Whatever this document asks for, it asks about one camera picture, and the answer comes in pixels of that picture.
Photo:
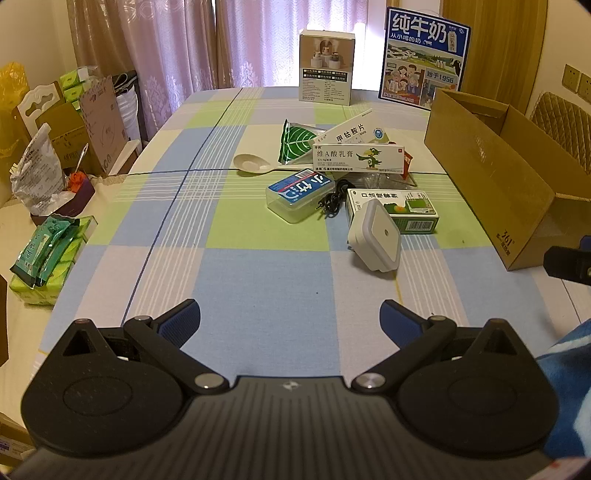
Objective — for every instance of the silver green foil pouch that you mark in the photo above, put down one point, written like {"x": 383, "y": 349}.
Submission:
{"x": 295, "y": 143}

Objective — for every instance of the green white medicine box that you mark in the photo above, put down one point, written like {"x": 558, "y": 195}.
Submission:
{"x": 415, "y": 224}

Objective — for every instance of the checked tablecloth desktop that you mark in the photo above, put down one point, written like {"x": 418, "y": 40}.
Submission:
{"x": 254, "y": 277}

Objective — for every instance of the yellow plastic bag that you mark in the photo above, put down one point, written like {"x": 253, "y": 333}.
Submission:
{"x": 14, "y": 85}

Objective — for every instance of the pink lace curtain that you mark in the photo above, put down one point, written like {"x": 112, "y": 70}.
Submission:
{"x": 175, "y": 41}

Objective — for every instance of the small cardboard carton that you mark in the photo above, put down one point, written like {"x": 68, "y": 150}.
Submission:
{"x": 64, "y": 138}

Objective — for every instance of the blue patterned cloth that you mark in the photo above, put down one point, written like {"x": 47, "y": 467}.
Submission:
{"x": 568, "y": 397}

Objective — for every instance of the brown cardboard box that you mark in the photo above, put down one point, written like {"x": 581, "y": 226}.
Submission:
{"x": 485, "y": 161}

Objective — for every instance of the purple box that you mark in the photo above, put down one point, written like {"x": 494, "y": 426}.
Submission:
{"x": 81, "y": 196}

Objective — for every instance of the open cardboard box left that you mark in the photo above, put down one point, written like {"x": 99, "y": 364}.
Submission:
{"x": 104, "y": 124}

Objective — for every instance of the stack of green tissue packs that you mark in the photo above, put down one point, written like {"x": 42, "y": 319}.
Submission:
{"x": 76, "y": 85}

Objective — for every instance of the metal spoon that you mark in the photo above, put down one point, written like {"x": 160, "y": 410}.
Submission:
{"x": 81, "y": 159}

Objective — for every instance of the clear box blue label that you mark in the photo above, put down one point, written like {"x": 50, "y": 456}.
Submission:
{"x": 295, "y": 194}

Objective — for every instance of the blue illustrated milk carton box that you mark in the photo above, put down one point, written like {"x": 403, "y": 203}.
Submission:
{"x": 425, "y": 60}

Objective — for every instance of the white ointment box green bird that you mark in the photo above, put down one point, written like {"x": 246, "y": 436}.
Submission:
{"x": 341, "y": 159}

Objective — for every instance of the white product box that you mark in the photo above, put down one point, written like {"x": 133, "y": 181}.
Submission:
{"x": 325, "y": 69}

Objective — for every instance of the white carved chair back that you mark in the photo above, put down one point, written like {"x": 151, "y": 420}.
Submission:
{"x": 39, "y": 101}

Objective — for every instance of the green tissue pack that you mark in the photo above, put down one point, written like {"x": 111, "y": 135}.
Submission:
{"x": 60, "y": 277}

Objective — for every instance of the white plug-in night light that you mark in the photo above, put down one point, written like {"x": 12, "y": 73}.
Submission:
{"x": 374, "y": 240}

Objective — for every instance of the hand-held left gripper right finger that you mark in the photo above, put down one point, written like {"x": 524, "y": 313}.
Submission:
{"x": 399, "y": 323}

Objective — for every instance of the wooden door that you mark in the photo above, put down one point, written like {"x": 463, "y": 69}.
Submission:
{"x": 498, "y": 46}

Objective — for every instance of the beige wall socket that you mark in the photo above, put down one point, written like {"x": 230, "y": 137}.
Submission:
{"x": 571, "y": 76}
{"x": 585, "y": 84}

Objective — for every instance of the red snack packet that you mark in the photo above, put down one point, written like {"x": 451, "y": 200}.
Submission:
{"x": 407, "y": 164}

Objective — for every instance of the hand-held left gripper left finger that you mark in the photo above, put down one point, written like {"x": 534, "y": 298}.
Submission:
{"x": 182, "y": 321}

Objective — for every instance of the quilted beige chair back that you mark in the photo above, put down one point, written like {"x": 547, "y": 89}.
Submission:
{"x": 561, "y": 117}

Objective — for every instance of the green sachet packets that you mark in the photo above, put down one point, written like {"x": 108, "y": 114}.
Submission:
{"x": 41, "y": 249}

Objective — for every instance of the white plastic spoon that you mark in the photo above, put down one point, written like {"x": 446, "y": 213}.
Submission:
{"x": 251, "y": 163}

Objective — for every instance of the white printed plastic bag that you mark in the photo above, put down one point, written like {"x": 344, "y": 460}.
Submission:
{"x": 39, "y": 170}

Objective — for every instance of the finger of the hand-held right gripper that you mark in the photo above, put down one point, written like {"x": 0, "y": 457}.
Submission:
{"x": 568, "y": 265}

